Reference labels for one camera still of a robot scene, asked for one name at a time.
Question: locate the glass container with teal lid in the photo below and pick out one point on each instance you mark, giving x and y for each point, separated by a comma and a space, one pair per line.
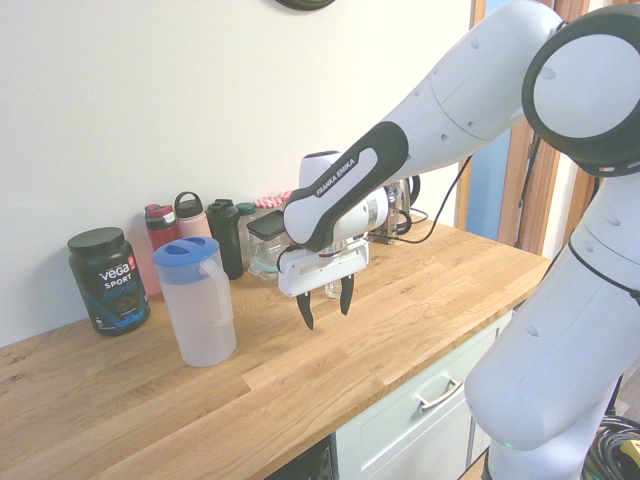
262, 267

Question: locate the red water bottle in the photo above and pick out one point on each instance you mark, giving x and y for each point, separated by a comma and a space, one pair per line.
160, 225

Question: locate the black Vega protein tub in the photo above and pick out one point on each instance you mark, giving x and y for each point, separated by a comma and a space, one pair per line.
112, 290

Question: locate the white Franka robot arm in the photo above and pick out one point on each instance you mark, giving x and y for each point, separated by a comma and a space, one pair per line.
500, 75

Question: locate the jar with red checked lid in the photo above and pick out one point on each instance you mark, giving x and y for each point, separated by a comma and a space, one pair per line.
270, 201

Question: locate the pink bottle with black lid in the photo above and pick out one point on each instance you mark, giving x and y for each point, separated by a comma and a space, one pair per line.
192, 220

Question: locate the clear jar with green lid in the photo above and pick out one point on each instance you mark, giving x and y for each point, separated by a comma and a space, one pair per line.
246, 212

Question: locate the wooden door frame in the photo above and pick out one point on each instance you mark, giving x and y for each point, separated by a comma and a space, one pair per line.
520, 200

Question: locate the clear container with black lid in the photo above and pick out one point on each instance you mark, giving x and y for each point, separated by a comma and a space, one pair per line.
267, 227

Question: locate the dark wall clock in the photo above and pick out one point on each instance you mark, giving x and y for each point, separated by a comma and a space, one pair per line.
305, 4

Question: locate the black shaker bottle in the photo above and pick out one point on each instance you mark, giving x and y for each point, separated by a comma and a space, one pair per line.
227, 235

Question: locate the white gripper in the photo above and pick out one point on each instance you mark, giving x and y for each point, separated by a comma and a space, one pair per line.
320, 272

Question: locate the white cabinet drawer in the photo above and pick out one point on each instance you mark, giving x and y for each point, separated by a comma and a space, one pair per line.
400, 435

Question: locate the clear pitcher with blue lid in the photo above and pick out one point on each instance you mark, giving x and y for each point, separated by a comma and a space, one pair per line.
200, 320

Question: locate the clear drinking glass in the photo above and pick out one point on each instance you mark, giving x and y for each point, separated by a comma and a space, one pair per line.
334, 290

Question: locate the chrome electric kettle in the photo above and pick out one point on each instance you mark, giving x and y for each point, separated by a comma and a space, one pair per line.
397, 205

